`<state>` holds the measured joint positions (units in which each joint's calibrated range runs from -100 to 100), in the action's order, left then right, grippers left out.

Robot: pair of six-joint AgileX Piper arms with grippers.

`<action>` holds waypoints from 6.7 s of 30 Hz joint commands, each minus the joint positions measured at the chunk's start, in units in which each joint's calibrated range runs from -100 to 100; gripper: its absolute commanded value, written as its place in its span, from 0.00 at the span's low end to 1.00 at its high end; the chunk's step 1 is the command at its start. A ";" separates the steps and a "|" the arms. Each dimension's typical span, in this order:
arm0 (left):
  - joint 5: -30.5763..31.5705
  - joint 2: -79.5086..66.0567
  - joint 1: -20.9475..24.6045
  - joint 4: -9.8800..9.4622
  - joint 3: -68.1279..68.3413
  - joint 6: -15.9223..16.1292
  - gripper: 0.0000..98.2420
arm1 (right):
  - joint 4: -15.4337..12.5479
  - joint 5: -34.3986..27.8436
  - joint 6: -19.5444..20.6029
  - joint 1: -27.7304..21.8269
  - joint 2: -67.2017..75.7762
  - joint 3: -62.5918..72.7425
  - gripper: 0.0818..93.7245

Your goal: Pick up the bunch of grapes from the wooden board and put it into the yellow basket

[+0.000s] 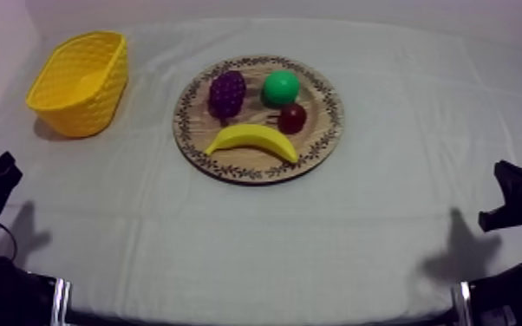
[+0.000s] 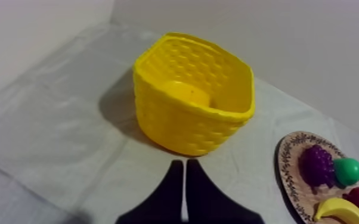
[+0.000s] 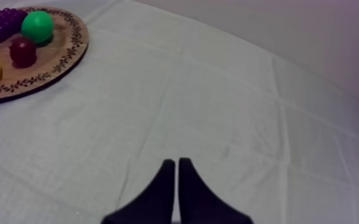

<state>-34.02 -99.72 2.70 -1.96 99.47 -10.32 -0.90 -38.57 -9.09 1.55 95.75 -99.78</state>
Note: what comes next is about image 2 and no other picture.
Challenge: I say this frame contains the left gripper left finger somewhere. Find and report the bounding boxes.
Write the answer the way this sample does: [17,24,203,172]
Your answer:
[115,160,184,224]

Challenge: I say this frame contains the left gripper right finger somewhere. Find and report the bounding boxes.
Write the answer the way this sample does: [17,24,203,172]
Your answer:
[185,158,265,224]

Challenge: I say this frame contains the yellow plastic basket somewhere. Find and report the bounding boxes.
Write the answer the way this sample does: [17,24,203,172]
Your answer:
[132,32,256,157]

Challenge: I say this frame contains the round wooden board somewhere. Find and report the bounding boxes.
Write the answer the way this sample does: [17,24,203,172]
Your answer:
[276,130,359,224]

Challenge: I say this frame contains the purple toy grapes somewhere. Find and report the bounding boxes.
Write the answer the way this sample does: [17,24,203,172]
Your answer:
[300,144,336,189]

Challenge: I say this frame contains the yellow toy lemon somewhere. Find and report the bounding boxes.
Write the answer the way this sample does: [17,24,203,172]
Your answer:
[162,80,211,107]

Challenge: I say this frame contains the yellow toy banana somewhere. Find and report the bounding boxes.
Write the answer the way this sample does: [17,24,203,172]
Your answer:
[314,197,359,224]

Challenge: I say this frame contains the green toy pear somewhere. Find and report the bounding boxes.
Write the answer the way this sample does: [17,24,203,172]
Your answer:
[333,157,359,187]

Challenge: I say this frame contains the small red fruit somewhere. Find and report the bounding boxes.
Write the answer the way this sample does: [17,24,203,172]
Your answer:
[342,186,359,209]

